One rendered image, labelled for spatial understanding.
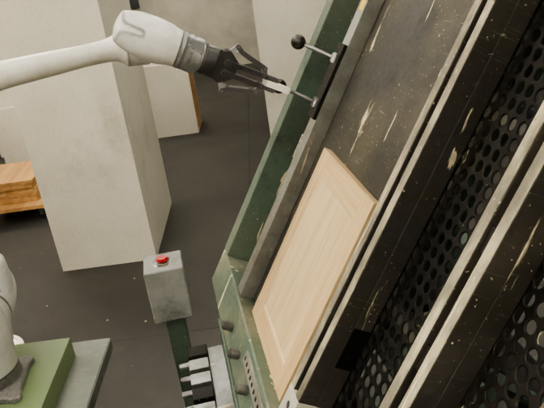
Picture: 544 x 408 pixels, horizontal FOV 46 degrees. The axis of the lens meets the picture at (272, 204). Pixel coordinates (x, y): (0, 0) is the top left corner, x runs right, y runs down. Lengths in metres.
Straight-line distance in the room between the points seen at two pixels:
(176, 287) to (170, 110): 4.66
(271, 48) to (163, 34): 3.66
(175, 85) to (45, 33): 2.85
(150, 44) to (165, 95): 4.97
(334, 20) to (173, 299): 0.95
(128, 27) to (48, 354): 0.94
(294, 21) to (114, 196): 2.08
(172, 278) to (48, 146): 2.13
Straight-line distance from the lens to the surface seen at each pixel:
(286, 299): 1.54
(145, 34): 1.54
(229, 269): 1.94
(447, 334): 0.87
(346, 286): 1.16
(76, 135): 3.89
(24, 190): 5.24
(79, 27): 3.74
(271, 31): 5.15
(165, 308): 2.01
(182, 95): 6.48
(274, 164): 1.92
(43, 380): 1.85
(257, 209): 1.96
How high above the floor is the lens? 1.83
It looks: 23 degrees down
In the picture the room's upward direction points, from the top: 8 degrees counter-clockwise
